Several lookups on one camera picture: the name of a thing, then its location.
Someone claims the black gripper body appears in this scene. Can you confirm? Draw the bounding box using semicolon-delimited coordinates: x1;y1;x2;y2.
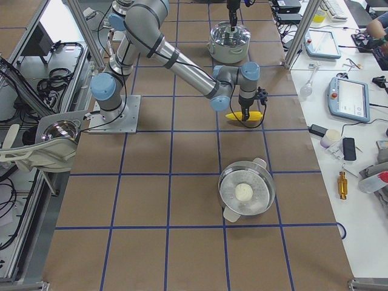
229;9;238;22
239;96;253;113

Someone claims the yellow corn cob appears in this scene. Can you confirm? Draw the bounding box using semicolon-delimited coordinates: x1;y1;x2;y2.
225;111;263;122

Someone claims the glass pot lid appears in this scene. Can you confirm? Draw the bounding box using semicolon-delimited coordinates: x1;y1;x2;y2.
210;21;251;47

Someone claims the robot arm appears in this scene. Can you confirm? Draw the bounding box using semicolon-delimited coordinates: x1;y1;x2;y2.
227;0;240;32
90;1;260;122

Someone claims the white electric cooking pot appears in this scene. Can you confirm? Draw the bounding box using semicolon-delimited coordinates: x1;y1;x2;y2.
207;21;251;64

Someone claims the steel steamer pot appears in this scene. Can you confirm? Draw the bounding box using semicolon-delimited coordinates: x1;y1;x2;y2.
218;158;276;222

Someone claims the black power adapter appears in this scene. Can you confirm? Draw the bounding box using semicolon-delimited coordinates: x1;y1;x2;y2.
308;124;328;138

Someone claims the white steamed bun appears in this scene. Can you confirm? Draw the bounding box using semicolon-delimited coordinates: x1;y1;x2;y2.
235;183;253;202

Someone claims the blue teach pendant far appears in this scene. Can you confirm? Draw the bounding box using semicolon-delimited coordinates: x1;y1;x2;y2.
304;29;341;59

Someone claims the blue teach pendant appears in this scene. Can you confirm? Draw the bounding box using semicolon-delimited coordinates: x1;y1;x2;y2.
327;77;370;123
304;29;341;59

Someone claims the white purple cup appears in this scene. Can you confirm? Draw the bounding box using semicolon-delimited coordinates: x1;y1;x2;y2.
320;129;341;148

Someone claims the blue teach pendant near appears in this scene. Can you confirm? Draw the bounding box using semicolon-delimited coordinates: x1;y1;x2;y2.
327;77;370;123

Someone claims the black smartphone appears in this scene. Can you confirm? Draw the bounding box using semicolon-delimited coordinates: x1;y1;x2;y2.
343;138;356;161

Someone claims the brass fitting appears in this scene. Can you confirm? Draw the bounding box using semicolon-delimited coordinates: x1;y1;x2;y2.
337;171;348;200

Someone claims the steel bowl on stand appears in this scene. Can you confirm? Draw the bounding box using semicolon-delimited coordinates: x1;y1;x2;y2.
41;120;79;141

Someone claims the white plastic chair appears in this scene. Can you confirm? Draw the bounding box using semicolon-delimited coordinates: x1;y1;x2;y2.
1;110;87;173

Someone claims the aluminium frame post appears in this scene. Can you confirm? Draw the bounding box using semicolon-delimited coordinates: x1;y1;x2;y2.
284;0;321;69

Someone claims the steel robot base plate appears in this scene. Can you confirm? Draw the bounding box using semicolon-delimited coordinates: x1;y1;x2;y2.
86;95;141;134

